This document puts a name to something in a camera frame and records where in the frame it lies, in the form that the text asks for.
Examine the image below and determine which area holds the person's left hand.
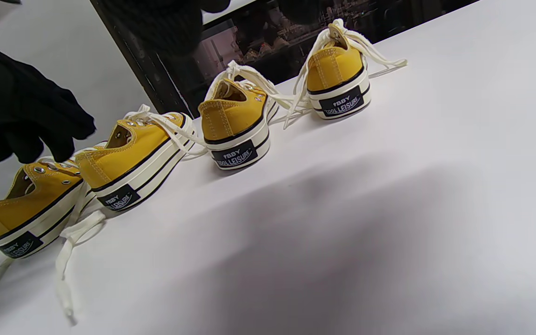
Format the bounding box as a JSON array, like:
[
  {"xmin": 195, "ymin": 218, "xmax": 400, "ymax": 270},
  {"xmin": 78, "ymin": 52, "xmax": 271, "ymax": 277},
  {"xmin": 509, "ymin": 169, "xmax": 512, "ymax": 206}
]
[{"xmin": 0, "ymin": 35, "xmax": 97, "ymax": 164}]

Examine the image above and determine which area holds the person's right hand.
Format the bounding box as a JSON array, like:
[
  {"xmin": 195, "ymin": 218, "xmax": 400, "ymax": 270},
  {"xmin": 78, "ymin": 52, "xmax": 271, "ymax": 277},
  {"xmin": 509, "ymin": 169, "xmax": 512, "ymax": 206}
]
[{"xmin": 103, "ymin": 0, "xmax": 231, "ymax": 53}]

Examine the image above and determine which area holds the white shoe lace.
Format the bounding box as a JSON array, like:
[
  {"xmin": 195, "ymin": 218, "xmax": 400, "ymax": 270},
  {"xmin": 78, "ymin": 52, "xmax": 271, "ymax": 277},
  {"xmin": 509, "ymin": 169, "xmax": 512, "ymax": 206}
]
[
  {"xmin": 124, "ymin": 104, "xmax": 208, "ymax": 161},
  {"xmin": 0, "ymin": 156, "xmax": 108, "ymax": 326},
  {"xmin": 283, "ymin": 19, "xmax": 408, "ymax": 130},
  {"xmin": 205, "ymin": 60, "xmax": 313, "ymax": 128}
]

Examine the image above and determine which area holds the white roller blind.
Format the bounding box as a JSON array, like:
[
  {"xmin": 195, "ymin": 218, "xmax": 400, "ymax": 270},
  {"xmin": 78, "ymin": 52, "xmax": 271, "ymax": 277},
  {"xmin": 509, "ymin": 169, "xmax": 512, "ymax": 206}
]
[
  {"xmin": 202, "ymin": 0, "xmax": 257, "ymax": 25},
  {"xmin": 0, "ymin": 0, "xmax": 154, "ymax": 159}
]

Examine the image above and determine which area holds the dark window frame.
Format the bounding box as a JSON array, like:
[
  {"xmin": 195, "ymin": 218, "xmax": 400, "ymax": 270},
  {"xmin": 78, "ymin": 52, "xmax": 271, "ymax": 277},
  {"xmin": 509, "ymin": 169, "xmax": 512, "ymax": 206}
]
[{"xmin": 89, "ymin": 0, "xmax": 480, "ymax": 119}]

